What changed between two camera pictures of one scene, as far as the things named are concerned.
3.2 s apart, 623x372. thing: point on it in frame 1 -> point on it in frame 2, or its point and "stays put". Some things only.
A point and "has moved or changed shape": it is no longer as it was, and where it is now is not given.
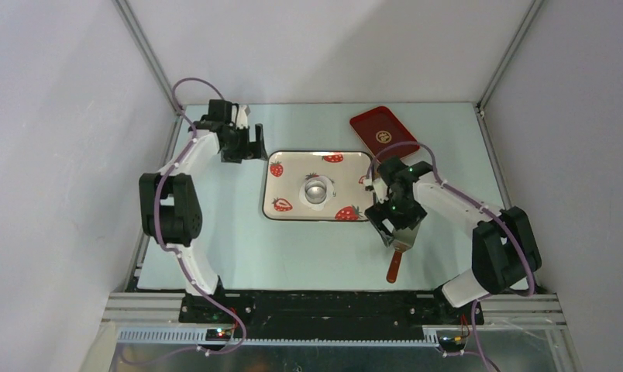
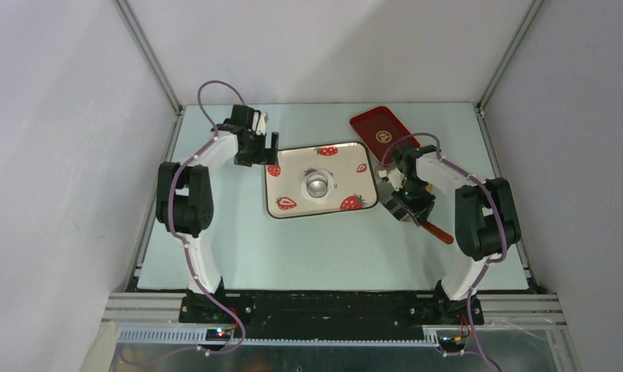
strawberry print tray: (318, 185) has moved or changed shape
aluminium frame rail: (153, 318) stays put
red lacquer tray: (379, 129) stays put
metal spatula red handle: (402, 240) -> (403, 214)
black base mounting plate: (315, 312) stays put
